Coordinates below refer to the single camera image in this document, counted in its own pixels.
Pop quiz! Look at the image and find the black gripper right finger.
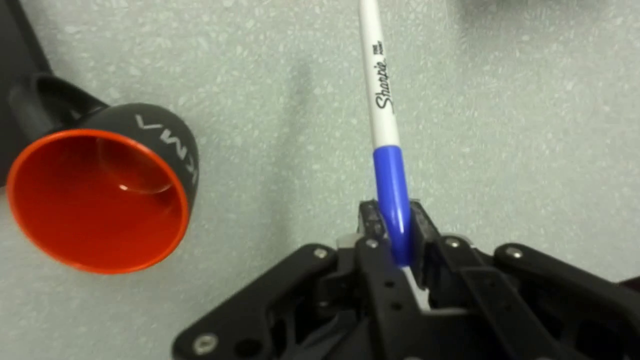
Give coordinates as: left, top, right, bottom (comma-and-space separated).
406, 199, 640, 360

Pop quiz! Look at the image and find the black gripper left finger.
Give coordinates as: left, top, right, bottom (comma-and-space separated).
170, 199, 409, 360

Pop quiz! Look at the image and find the white blue-capped Sharpie marker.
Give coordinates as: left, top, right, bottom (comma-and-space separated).
357, 0, 436, 317

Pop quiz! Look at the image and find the black mug with orange interior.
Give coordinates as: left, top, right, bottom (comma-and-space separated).
4, 74, 201, 279

